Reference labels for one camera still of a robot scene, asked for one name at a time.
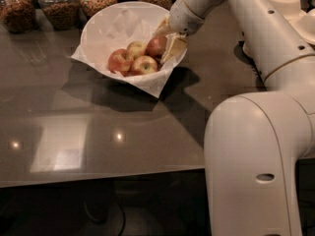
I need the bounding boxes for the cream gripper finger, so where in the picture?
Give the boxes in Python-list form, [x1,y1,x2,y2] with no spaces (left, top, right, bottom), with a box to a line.
[160,33,187,64]
[153,16,173,36]

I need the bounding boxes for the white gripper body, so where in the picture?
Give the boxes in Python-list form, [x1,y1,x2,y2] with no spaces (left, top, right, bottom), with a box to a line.
[168,0,205,35]

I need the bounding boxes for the large red-yellow apple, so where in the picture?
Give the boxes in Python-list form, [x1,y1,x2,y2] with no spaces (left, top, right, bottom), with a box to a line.
[146,36,167,61]

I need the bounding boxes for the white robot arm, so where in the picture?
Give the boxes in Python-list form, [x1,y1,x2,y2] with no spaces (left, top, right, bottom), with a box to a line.
[159,0,315,236]

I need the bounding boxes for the back yellow-green apple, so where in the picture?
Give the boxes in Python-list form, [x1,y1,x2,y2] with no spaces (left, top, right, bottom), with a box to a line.
[127,41,147,59]

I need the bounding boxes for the front red-yellow apple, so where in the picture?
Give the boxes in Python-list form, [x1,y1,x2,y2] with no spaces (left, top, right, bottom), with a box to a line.
[130,56,158,76]

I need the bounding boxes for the white bowl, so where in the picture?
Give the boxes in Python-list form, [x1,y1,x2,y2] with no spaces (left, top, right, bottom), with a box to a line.
[79,1,188,84]

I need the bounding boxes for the left red apple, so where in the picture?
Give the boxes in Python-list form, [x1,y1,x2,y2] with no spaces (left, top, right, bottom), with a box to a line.
[107,48,134,76]

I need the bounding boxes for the white paper liner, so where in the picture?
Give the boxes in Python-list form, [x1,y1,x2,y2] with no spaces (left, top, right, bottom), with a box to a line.
[71,10,189,99]

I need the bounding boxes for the black rubber mat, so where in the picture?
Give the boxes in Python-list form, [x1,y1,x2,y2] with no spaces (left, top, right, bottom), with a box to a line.
[238,41,266,91]

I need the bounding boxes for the far left cereal jar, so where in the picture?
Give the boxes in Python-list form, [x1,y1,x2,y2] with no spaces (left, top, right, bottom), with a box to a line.
[0,0,36,33]

